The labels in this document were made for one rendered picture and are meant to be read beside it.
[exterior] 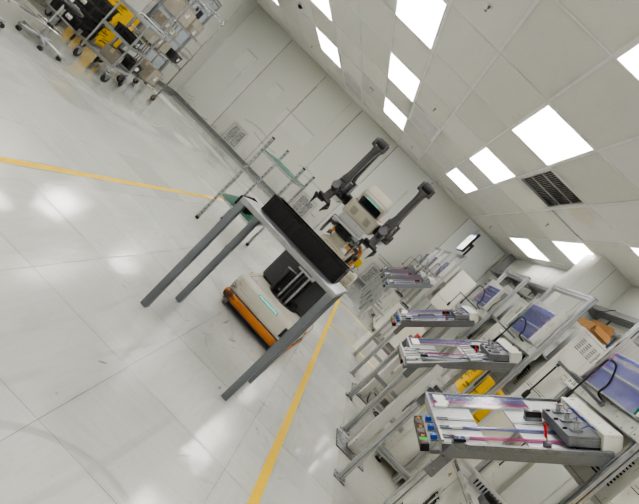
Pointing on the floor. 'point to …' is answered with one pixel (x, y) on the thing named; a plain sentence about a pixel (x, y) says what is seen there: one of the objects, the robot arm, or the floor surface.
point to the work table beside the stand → (226, 256)
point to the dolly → (96, 10)
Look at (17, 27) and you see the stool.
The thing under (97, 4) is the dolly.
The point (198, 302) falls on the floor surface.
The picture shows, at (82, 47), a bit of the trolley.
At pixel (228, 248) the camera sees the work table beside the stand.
